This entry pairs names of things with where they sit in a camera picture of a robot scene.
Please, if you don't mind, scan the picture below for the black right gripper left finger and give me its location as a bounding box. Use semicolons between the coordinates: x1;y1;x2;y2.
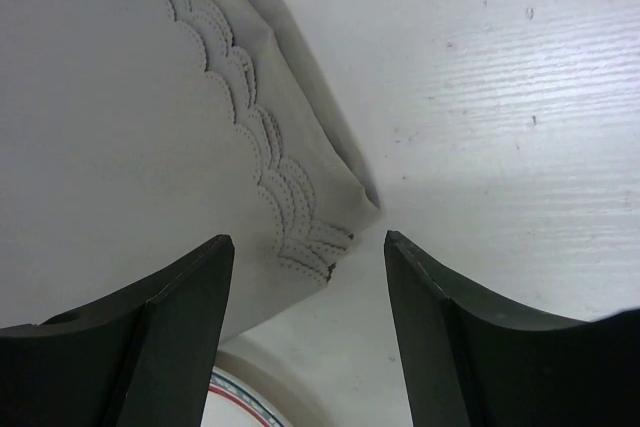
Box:
1;235;235;426

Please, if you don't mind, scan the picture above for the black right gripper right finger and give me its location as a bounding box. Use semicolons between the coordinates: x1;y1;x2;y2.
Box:
384;231;639;426

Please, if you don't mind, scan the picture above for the white plate with coloured rim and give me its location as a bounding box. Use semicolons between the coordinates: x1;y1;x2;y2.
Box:
201;351;334;426

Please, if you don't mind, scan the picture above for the grey cloth napkin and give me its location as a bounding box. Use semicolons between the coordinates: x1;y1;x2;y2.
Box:
1;0;377;339

